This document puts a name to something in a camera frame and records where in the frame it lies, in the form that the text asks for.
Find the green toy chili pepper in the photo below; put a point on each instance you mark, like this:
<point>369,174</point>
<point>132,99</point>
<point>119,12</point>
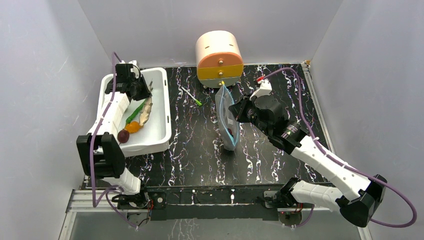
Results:
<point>135,112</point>

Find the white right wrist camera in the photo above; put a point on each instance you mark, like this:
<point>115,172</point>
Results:
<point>264,88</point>

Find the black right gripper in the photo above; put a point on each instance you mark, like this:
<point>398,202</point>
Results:
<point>241,110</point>

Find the grey toy fish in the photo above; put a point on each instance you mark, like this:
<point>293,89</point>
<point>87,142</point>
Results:
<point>145,112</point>

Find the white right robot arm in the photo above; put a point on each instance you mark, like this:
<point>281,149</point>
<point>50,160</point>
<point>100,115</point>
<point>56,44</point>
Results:
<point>355,196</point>

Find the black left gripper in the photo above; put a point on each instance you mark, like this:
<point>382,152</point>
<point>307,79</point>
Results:
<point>146,93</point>

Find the round orange drawer cabinet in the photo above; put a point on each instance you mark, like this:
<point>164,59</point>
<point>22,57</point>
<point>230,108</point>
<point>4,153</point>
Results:
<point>218,59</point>

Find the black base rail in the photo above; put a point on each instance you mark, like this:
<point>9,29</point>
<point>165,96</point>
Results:
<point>250,201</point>

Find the green white pen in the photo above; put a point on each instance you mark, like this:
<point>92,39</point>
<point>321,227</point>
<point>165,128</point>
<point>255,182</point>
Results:
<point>191,96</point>

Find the white plastic bin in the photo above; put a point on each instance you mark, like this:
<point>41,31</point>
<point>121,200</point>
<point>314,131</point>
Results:
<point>139,132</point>

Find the orange toy food piece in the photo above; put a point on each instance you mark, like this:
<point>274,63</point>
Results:
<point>132,127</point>

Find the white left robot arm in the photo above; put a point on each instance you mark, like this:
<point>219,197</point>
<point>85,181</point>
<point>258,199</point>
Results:
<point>99,149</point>

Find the clear zip top bag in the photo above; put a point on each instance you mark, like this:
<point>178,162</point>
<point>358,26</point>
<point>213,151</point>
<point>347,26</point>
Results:
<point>225,119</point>

